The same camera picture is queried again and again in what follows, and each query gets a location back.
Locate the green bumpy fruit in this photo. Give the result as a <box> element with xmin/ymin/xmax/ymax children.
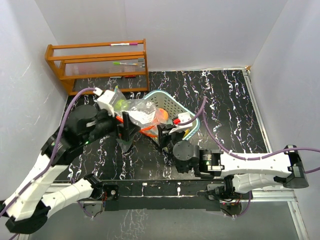
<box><xmin>114</xmin><ymin>99</ymin><xmax>130</xmax><ymax>112</ymax></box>

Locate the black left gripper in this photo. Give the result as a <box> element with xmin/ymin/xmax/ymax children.
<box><xmin>81</xmin><ymin>105</ymin><xmax>141</xmax><ymax>146</ymax></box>

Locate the pink orange peach fruit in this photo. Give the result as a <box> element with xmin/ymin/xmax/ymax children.
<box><xmin>152</xmin><ymin>108</ymin><xmax>169</xmax><ymax>125</ymax></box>

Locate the pink white marker pen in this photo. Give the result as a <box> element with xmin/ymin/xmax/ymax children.
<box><xmin>110</xmin><ymin>42</ymin><xmax>138</xmax><ymax>47</ymax></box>

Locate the red zipper clear bag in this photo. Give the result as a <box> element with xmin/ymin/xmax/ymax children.
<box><xmin>128</xmin><ymin>99</ymin><xmax>160</xmax><ymax>138</ymax></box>

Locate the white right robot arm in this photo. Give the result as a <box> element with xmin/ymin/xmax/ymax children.
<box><xmin>157</xmin><ymin>124</ymin><xmax>309</xmax><ymax>199</ymax></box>

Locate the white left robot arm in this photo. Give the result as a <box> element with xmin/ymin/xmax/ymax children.
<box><xmin>0</xmin><ymin>105</ymin><xmax>141</xmax><ymax>235</ymax></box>

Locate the green capped marker pen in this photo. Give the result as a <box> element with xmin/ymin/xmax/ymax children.
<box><xmin>112</xmin><ymin>61</ymin><xmax>138</xmax><ymax>66</ymax></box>

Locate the wooden shelf rack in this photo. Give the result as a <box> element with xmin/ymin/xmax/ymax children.
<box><xmin>44</xmin><ymin>38</ymin><xmax>150</xmax><ymax>96</ymax></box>

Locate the light blue plastic basket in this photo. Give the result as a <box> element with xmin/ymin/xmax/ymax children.
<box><xmin>143</xmin><ymin>90</ymin><xmax>195</xmax><ymax>124</ymax></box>

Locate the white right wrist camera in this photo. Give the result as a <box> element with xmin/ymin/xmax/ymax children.
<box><xmin>169</xmin><ymin>112</ymin><xmax>199</xmax><ymax>134</ymax></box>

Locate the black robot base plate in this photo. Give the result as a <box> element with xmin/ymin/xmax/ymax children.
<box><xmin>102</xmin><ymin>179</ymin><xmax>224</xmax><ymax>211</ymax></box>

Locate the blue zipper clear bag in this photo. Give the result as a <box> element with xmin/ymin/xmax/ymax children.
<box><xmin>112</xmin><ymin>86</ymin><xmax>141</xmax><ymax>153</ymax></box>

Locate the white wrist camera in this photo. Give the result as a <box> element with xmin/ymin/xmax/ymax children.
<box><xmin>169</xmin><ymin>112</ymin><xmax>199</xmax><ymax>134</ymax></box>
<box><xmin>93</xmin><ymin>87</ymin><xmax>116</xmax><ymax>117</ymax></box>

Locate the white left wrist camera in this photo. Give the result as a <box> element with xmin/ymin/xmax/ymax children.
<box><xmin>93</xmin><ymin>87</ymin><xmax>116</xmax><ymax>117</ymax></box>

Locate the aluminium frame rail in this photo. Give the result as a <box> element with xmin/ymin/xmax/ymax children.
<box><xmin>242</xmin><ymin>65</ymin><xmax>309</xmax><ymax>240</ymax></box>

